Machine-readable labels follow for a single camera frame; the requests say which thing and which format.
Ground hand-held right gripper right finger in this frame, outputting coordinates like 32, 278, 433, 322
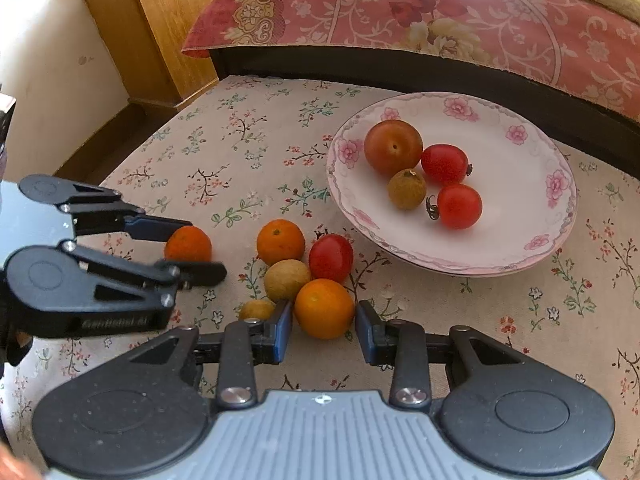
355, 300, 526, 409

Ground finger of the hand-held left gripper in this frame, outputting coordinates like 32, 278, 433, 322
60, 185, 193, 242
60, 241, 228, 306

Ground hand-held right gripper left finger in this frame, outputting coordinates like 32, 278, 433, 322
125, 300, 293, 409

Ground small mandarin orange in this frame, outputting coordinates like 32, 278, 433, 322
164, 226, 213, 263
256, 219, 306, 267
293, 278, 356, 339

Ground red cherry tomato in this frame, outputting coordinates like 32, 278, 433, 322
421, 144, 475, 186
308, 233, 355, 284
426, 184, 484, 230

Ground white plate with pink flowers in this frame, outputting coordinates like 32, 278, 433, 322
326, 91, 578, 278

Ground large orange-red tomato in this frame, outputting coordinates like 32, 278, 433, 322
363, 121, 424, 177

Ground wooden nightstand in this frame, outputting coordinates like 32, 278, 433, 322
82, 0, 241, 113

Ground bed with pink floral quilt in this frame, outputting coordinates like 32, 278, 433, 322
181, 0, 640, 123

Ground dark bed frame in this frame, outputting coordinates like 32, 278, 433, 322
207, 42, 640, 181

